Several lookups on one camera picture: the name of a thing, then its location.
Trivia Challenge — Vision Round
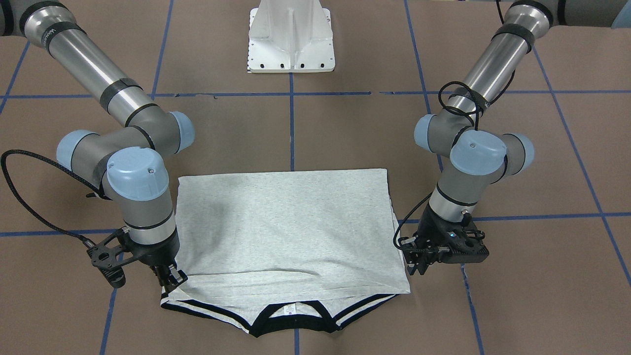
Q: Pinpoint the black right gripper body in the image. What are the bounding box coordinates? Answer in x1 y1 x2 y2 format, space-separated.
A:
86 228 180 288

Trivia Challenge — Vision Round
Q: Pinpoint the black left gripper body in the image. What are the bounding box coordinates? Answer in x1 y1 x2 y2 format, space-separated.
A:
399 206 490 269

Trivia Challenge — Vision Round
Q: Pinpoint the grey t-shirt with cartoon print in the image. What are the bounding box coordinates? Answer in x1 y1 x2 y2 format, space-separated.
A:
161 169 410 337

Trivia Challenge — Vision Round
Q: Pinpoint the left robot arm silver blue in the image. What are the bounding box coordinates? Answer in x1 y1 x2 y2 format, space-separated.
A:
393 0 630 275

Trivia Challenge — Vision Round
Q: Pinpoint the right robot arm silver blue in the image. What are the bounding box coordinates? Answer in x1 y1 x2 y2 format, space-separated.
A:
1 0 195 293

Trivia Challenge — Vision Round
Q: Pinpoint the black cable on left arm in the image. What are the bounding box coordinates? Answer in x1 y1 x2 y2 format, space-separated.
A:
393 0 516 253

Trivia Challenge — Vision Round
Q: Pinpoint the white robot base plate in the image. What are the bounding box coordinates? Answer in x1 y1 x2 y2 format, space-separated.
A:
246 0 336 73

